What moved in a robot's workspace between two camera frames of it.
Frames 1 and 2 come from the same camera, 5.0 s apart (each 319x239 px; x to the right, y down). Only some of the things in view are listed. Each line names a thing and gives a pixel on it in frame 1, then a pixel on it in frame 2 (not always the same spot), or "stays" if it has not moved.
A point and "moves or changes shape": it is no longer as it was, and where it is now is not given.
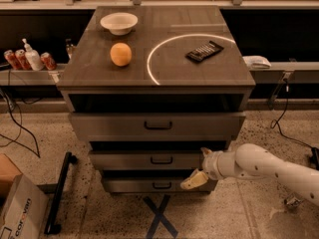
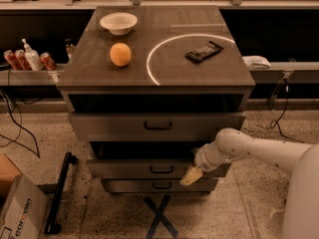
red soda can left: (10, 56) stays
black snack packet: (204, 51) stays
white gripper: (211, 165) → (201, 158)
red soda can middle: (23, 59) stays
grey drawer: (144, 159) moves or changes shape
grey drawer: (159, 126) stays
